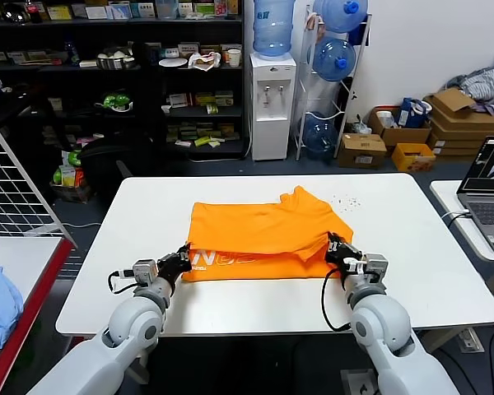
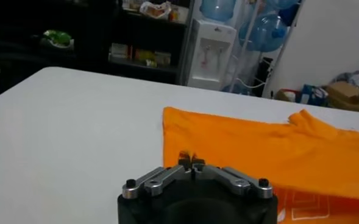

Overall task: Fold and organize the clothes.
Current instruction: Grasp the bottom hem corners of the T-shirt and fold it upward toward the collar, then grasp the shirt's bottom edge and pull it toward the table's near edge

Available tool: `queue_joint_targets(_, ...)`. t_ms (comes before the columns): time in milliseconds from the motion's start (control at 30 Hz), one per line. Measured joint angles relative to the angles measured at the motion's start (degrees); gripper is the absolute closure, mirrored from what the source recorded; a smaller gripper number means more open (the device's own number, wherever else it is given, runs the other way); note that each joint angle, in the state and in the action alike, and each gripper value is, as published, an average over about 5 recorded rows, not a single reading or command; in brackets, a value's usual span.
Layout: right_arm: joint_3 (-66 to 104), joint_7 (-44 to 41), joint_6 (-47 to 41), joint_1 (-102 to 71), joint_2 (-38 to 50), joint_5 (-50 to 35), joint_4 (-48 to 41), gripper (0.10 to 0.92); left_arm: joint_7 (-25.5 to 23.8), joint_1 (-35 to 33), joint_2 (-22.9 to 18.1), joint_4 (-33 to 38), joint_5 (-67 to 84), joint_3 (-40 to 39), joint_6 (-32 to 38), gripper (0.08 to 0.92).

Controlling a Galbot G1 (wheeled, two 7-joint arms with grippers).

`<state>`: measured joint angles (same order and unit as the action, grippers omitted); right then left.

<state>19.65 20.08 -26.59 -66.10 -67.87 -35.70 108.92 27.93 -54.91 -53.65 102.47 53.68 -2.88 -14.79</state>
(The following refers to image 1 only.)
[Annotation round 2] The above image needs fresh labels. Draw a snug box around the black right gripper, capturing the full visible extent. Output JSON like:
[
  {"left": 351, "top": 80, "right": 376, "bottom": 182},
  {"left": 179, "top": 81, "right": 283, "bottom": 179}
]
[{"left": 325, "top": 232, "right": 363, "bottom": 276}]

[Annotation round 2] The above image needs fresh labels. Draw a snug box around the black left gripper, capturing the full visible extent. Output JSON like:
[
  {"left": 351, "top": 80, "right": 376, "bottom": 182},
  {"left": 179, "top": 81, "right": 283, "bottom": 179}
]
[{"left": 158, "top": 243, "right": 194, "bottom": 287}]

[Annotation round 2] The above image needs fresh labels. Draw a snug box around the orange t-shirt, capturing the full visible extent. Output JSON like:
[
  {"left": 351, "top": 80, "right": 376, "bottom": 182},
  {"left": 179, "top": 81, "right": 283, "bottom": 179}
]
[{"left": 180, "top": 184, "right": 355, "bottom": 283}]

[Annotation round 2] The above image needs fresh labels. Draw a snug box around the grey striped clothes pile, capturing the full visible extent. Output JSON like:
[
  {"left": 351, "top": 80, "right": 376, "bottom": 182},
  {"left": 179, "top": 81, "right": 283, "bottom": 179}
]
[{"left": 444, "top": 67, "right": 494, "bottom": 113}]

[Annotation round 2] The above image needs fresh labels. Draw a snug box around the large white table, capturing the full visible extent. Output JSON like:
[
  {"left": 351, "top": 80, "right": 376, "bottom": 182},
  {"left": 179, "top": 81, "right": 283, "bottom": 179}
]
[{"left": 55, "top": 172, "right": 494, "bottom": 337}]

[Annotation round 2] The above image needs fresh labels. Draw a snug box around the closed cardboard box with label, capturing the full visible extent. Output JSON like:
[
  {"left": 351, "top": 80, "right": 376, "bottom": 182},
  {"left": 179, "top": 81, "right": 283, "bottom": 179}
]
[{"left": 338, "top": 133, "right": 388, "bottom": 169}]

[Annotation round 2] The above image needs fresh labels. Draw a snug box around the large blue water jug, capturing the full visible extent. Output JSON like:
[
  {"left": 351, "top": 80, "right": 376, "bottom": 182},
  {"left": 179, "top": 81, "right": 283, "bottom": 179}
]
[
  {"left": 253, "top": 0, "right": 296, "bottom": 61},
  {"left": 312, "top": 0, "right": 370, "bottom": 34},
  {"left": 299, "top": 110, "right": 339, "bottom": 161},
  {"left": 313, "top": 35, "right": 358, "bottom": 82}
]

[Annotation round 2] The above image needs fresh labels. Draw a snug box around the yellow printed carton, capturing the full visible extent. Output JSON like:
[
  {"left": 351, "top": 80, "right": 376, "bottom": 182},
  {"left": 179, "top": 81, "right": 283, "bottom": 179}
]
[{"left": 391, "top": 142, "right": 437, "bottom": 173}]

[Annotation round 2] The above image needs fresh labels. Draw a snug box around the small white side table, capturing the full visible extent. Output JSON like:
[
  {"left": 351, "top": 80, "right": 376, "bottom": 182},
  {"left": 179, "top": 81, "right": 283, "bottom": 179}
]
[{"left": 430, "top": 179, "right": 494, "bottom": 263}]

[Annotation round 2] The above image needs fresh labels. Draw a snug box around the black office chair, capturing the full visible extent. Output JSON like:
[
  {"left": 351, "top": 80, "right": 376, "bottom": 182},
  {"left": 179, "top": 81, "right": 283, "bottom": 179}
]
[{"left": 80, "top": 137, "right": 157, "bottom": 207}]

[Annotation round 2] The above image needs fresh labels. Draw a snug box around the white water dispenser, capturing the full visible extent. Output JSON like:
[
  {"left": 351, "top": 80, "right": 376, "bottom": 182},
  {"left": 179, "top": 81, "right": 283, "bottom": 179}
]
[{"left": 249, "top": 52, "right": 297, "bottom": 161}]

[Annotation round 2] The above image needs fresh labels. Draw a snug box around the open cardboard box red rim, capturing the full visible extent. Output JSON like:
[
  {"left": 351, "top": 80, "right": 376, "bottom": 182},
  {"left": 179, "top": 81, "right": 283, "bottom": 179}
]
[{"left": 368, "top": 105, "right": 432, "bottom": 153}]

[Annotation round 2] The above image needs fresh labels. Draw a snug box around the basket of snack packs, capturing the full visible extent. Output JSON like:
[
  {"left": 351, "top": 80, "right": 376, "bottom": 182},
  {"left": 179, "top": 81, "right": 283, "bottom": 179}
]
[{"left": 50, "top": 150, "right": 96, "bottom": 205}]

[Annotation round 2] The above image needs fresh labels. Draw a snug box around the grey floor plate with symbol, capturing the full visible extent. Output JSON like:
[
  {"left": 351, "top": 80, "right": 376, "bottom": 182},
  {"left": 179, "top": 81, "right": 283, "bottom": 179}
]
[{"left": 340, "top": 369, "right": 375, "bottom": 395}]

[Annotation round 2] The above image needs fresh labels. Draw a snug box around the red-edged white table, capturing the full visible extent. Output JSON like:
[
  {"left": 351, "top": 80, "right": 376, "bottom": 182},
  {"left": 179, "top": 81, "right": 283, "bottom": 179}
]
[{"left": 0, "top": 236, "right": 77, "bottom": 395}]

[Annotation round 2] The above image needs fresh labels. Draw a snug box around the blue shopping bag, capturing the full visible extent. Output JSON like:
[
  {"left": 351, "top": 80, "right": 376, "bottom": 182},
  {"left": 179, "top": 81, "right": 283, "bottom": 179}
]
[{"left": 399, "top": 96, "right": 433, "bottom": 129}]

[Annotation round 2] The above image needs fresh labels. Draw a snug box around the grey open laptop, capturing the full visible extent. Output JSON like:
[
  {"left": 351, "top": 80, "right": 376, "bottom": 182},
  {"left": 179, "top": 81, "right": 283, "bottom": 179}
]
[{"left": 456, "top": 137, "right": 494, "bottom": 253}]

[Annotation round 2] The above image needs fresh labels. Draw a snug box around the flat cardboard box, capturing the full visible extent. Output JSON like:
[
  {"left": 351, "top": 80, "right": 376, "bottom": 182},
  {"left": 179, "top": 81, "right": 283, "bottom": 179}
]
[
  {"left": 434, "top": 146, "right": 485, "bottom": 159},
  {"left": 426, "top": 129, "right": 487, "bottom": 150}
]

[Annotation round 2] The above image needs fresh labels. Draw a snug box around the grey floor power socket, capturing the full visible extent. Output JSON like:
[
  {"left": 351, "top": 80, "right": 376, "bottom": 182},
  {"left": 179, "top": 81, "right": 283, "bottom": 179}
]
[{"left": 456, "top": 328, "right": 486, "bottom": 354}]

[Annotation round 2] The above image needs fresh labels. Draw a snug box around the white bowl of green items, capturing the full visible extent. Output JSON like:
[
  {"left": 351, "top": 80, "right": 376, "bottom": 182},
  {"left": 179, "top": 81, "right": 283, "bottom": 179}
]
[{"left": 95, "top": 92, "right": 133, "bottom": 112}]

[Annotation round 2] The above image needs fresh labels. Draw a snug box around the large cardboard box open flap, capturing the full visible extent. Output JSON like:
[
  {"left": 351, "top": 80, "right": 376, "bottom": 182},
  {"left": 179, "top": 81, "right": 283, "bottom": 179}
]
[{"left": 422, "top": 88, "right": 494, "bottom": 132}]

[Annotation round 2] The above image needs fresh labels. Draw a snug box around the light blue cloth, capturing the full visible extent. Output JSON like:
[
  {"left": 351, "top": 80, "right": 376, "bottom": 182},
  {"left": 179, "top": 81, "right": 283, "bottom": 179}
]
[{"left": 0, "top": 266, "right": 25, "bottom": 355}]

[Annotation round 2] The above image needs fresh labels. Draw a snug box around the white plastic bag with bread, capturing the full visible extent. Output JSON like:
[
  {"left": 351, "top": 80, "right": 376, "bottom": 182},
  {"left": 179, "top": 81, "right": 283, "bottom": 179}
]
[{"left": 188, "top": 51, "right": 223, "bottom": 72}]

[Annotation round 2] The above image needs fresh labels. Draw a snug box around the metal bowl with white buns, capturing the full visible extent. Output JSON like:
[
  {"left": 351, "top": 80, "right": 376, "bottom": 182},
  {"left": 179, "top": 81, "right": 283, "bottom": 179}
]
[{"left": 96, "top": 51, "right": 137, "bottom": 71}]

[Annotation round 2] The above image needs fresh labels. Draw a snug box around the pink cloth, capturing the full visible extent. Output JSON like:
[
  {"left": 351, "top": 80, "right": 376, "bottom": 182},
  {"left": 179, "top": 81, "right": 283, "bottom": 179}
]
[{"left": 305, "top": 10, "right": 327, "bottom": 41}]

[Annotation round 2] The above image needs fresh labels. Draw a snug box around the black shelving unit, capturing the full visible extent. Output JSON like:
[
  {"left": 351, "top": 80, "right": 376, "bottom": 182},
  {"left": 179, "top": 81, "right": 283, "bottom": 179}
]
[{"left": 0, "top": 0, "right": 248, "bottom": 161}]

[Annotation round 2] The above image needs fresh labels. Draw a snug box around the clear plastic container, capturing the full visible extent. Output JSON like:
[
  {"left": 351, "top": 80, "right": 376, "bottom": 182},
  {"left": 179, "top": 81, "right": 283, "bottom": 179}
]
[{"left": 155, "top": 0, "right": 180, "bottom": 20}]

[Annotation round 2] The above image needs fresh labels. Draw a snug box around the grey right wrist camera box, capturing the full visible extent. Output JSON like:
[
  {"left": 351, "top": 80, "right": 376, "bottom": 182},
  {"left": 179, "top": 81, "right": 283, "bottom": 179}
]
[{"left": 364, "top": 253, "right": 389, "bottom": 285}]

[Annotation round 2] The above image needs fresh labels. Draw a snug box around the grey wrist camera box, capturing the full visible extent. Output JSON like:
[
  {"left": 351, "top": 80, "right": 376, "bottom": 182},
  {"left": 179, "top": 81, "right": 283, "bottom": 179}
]
[
  {"left": 364, "top": 253, "right": 389, "bottom": 285},
  {"left": 131, "top": 258, "right": 156, "bottom": 288}
]

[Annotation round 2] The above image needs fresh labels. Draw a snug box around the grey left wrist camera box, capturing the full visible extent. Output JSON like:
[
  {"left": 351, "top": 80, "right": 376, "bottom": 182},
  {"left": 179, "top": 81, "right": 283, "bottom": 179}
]
[{"left": 131, "top": 258, "right": 156, "bottom": 288}]

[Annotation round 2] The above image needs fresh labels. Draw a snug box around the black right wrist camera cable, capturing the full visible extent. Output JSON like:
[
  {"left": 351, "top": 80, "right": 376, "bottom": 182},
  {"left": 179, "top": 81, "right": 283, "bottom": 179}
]
[{"left": 321, "top": 267, "right": 353, "bottom": 332}]

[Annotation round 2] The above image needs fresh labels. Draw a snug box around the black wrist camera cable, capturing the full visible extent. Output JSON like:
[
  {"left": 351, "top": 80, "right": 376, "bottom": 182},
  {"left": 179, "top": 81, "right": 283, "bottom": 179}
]
[
  {"left": 108, "top": 269, "right": 137, "bottom": 294},
  {"left": 321, "top": 267, "right": 353, "bottom": 332}
]

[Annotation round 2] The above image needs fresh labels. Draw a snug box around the black left wrist camera cable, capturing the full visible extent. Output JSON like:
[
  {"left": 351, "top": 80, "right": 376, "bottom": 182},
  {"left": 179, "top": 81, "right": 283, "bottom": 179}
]
[{"left": 108, "top": 269, "right": 137, "bottom": 294}]

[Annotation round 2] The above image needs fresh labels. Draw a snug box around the white laptop cable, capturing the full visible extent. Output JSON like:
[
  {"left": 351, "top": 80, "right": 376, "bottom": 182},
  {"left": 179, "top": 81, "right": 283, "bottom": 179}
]
[{"left": 442, "top": 210, "right": 471, "bottom": 226}]

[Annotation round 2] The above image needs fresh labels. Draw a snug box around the white wire grid panel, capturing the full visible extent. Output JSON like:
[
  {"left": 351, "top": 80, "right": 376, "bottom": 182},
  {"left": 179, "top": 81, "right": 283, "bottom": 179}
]
[{"left": 0, "top": 105, "right": 78, "bottom": 250}]

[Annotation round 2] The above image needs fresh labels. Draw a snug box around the white wire jug rack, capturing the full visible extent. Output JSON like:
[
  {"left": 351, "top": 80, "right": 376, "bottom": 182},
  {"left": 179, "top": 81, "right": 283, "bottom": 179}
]
[{"left": 294, "top": 4, "right": 374, "bottom": 161}]

